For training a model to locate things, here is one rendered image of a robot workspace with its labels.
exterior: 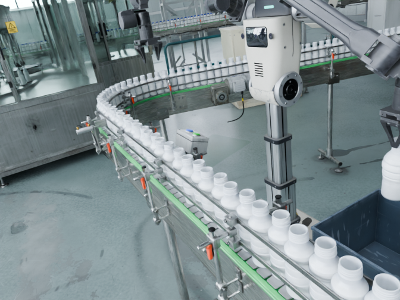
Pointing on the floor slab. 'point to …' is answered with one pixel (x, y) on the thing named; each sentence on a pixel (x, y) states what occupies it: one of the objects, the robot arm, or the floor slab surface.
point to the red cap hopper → (171, 38)
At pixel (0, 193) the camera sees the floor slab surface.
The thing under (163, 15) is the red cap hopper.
